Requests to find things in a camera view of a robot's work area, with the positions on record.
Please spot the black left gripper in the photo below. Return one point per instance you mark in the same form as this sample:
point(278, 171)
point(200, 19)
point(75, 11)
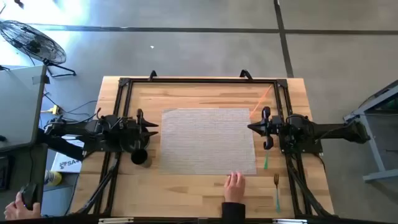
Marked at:
point(133, 133)

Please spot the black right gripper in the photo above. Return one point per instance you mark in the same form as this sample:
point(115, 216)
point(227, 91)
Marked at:
point(273, 126)

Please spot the orange straw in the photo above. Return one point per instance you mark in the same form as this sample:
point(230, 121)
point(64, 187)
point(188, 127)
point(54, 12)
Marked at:
point(260, 102)

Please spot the tall black cup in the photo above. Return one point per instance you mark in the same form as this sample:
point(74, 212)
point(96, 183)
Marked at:
point(139, 156)

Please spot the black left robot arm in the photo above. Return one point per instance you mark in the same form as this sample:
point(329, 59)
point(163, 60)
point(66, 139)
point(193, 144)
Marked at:
point(77, 127)

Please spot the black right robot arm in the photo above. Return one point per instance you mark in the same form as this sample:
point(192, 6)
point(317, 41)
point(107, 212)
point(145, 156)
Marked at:
point(326, 129)

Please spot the person's forearm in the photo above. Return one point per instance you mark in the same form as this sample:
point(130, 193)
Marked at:
point(233, 211)

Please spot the grey woven placemat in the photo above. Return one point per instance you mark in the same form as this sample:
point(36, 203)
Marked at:
point(208, 140)

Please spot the person's hand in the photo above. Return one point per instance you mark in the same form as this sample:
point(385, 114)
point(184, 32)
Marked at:
point(15, 213)
point(234, 188)

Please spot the white cardboard box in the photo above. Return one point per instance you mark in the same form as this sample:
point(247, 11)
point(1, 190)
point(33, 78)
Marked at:
point(66, 163)

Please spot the yellow power plug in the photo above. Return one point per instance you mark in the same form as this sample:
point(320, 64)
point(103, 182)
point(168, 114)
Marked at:
point(55, 109)

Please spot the silver aluminium extrusion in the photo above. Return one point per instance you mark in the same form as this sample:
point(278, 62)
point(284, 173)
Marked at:
point(289, 221)
point(116, 220)

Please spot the yellow white shoe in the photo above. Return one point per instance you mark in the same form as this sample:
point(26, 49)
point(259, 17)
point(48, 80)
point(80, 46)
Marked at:
point(53, 178)

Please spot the grey side table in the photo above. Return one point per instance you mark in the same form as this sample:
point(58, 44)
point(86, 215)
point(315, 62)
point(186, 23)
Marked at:
point(18, 105)

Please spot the black handheld controller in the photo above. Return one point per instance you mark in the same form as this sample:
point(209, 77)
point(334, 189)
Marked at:
point(29, 194)

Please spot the black floor fan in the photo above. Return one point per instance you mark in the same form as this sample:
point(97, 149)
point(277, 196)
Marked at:
point(31, 42)

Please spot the black metal table frame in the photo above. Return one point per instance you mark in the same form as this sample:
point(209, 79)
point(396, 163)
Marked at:
point(202, 81)

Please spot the grey metal table frame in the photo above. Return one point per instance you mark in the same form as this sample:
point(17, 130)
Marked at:
point(371, 137)

